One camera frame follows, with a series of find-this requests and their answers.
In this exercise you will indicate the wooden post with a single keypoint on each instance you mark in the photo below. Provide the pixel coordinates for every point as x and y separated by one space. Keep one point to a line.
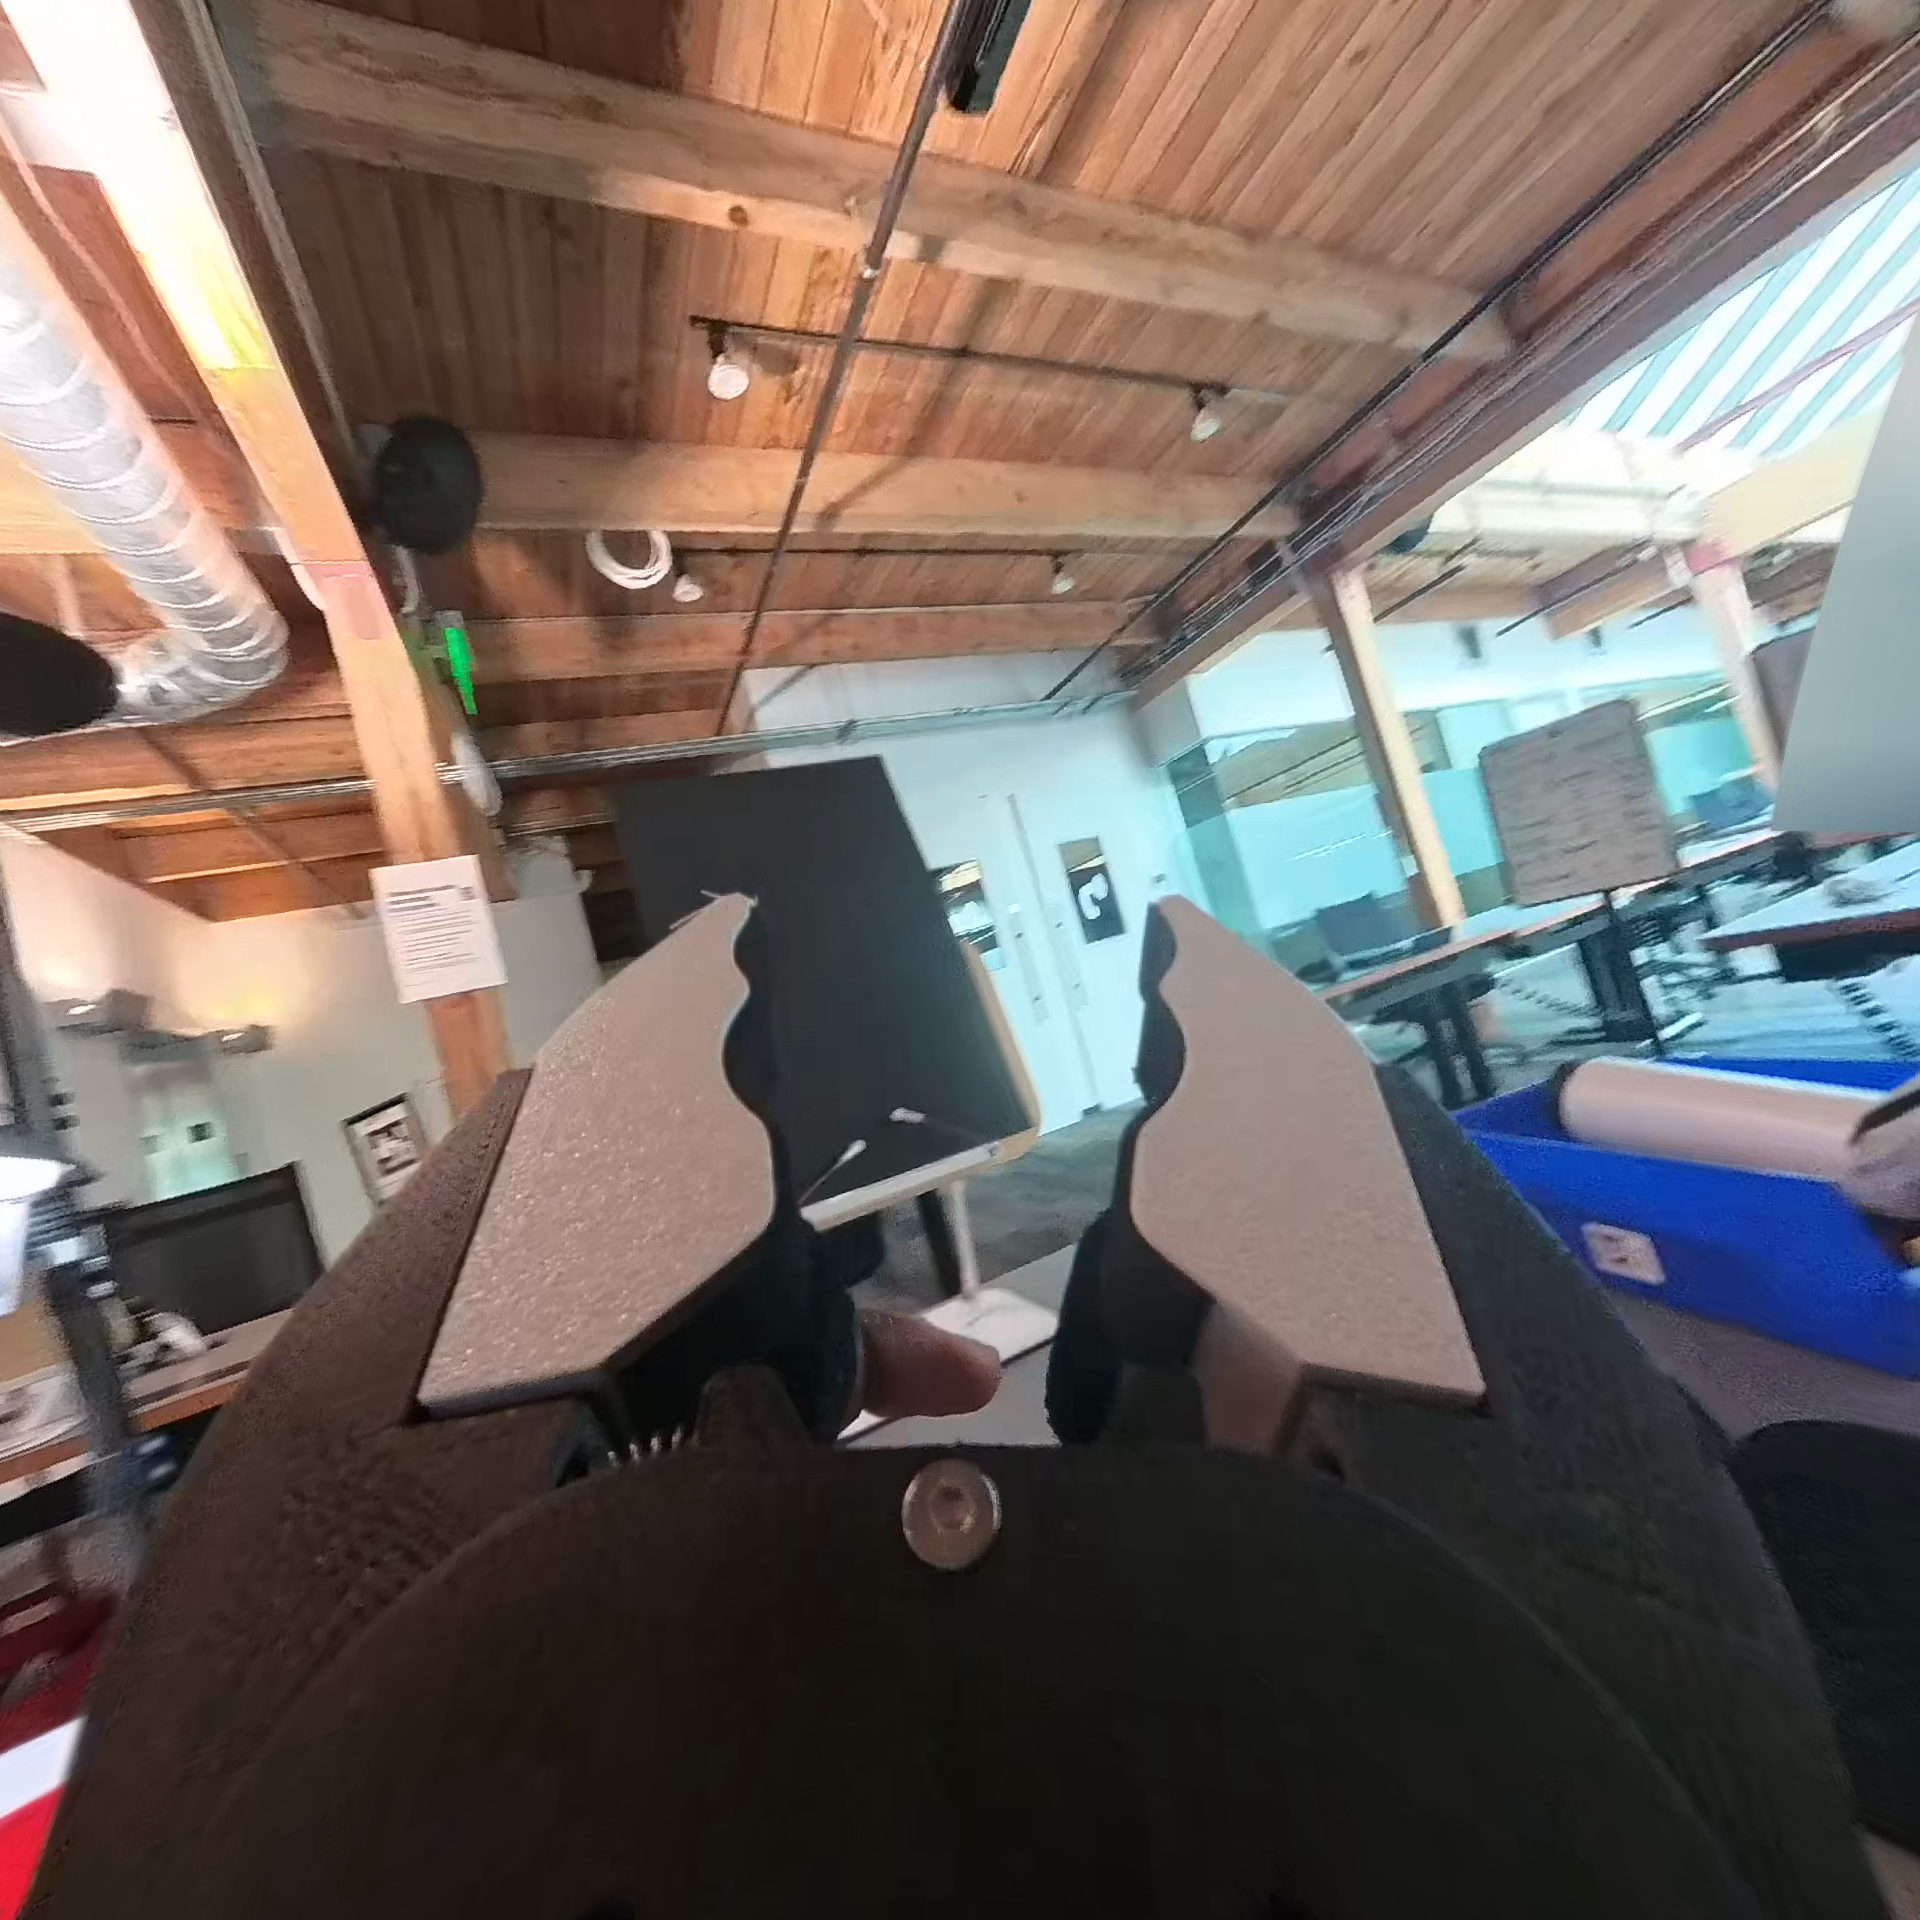
399 750
1394 750

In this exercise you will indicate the black monitor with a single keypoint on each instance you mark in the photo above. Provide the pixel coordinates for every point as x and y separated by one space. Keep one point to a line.
210 1254

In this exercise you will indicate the silver ventilation duct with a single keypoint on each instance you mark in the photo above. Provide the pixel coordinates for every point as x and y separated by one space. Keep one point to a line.
136 495

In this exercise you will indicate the black quilted cushion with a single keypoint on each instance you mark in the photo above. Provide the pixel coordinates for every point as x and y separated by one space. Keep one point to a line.
1846 1622

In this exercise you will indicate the black framed whiteboard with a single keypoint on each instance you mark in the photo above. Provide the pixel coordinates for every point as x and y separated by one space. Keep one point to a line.
1575 803

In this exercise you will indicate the white paper notice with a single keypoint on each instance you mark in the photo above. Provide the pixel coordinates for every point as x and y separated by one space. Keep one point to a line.
438 927

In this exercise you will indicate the blue plastic bin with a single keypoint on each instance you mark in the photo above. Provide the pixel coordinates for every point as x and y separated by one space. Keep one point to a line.
1723 1244

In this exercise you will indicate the brown top office desk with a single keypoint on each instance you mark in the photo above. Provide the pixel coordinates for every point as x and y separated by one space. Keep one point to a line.
1499 938

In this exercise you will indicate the green exit sign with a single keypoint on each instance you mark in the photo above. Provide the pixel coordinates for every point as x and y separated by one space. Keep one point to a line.
458 669

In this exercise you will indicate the grey flat panel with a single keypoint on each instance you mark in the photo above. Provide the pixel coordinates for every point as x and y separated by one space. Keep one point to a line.
1860 675

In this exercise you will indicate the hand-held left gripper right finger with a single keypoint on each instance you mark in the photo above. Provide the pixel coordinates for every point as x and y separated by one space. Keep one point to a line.
1290 1202

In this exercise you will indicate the person's left hand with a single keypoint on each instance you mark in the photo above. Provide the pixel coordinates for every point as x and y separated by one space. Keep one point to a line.
930 1367

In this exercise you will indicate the grey metal conduit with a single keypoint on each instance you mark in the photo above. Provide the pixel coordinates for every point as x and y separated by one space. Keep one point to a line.
839 347

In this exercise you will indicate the white paper roll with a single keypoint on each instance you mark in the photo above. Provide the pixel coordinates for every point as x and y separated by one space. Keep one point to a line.
1694 1118

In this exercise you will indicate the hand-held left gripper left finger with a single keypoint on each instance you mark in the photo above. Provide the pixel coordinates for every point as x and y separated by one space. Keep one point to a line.
600 1202

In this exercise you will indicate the black board with wooden rim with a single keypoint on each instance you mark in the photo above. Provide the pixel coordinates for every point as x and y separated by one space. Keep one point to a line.
870 932

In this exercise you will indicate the white double door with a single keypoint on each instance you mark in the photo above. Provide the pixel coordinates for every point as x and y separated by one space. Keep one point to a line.
1050 1021

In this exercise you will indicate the black and white tag sign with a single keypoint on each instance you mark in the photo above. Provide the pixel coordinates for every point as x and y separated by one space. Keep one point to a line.
386 1148

